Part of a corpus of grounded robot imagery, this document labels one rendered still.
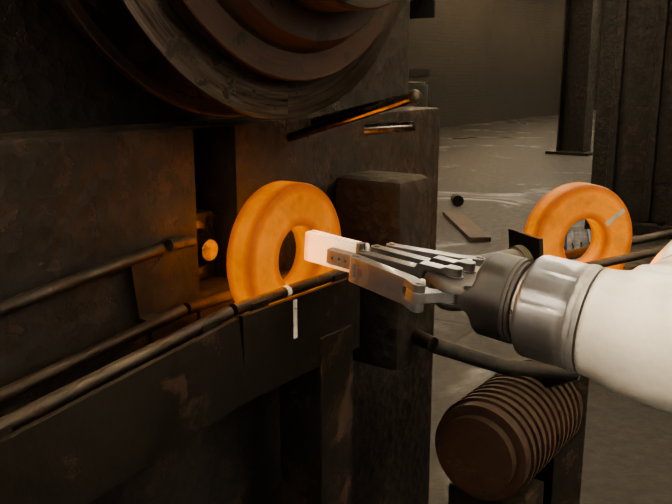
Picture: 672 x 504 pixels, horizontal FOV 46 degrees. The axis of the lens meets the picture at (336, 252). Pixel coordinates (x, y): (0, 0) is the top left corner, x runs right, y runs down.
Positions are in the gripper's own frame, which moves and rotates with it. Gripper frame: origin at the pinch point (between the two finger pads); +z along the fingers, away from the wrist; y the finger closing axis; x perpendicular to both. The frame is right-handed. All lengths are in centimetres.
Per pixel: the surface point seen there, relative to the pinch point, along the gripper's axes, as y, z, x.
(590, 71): 840, 257, -6
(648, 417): 150, -3, -75
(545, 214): 34.0, -8.4, 0.4
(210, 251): -3.8, 13.6, -2.3
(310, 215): 1.7, 4.8, 2.6
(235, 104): -10.9, 4.1, 14.5
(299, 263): 2.6, 6.5, -3.3
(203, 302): -9.6, 8.7, -5.3
